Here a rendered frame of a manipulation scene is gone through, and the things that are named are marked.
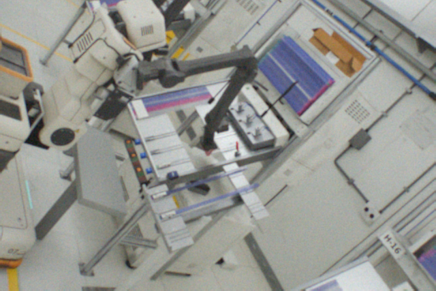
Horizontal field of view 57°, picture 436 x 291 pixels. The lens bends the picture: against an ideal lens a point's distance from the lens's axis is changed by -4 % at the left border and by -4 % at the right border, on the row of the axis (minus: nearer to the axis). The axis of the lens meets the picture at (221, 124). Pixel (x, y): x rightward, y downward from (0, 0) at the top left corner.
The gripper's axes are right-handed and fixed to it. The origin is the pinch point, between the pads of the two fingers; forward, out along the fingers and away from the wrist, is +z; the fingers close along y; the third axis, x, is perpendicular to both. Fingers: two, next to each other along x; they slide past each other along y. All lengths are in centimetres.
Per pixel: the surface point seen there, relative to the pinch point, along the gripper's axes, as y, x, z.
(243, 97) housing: 33.2, -36.9, -4.3
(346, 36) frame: 14, -86, -51
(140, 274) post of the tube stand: -38, 50, 33
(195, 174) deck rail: -10.0, 11.0, 1.3
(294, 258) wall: -5, -90, 160
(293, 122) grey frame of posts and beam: -5.3, -47.5, -13.6
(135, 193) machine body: 29, 36, 54
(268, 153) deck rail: -10.0, -31.7, 1.0
